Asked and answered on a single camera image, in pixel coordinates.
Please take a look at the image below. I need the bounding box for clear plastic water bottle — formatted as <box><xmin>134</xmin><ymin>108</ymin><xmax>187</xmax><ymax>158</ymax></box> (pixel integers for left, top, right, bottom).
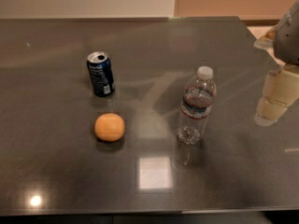
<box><xmin>177</xmin><ymin>66</ymin><xmax>217</xmax><ymax>145</ymax></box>

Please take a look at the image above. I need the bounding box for blue pepsi can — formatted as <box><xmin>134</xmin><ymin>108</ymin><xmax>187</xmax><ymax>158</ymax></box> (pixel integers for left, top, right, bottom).
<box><xmin>87</xmin><ymin>51</ymin><xmax>115</xmax><ymax>97</ymax></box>

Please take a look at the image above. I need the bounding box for orange fruit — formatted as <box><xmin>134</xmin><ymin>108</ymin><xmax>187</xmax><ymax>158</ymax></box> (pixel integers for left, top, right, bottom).
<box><xmin>94</xmin><ymin>113</ymin><xmax>125</xmax><ymax>142</ymax></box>

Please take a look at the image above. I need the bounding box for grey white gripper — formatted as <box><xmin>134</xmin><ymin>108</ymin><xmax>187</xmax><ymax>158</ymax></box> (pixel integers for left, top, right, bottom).
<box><xmin>254</xmin><ymin>0</ymin><xmax>299</xmax><ymax>127</ymax></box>

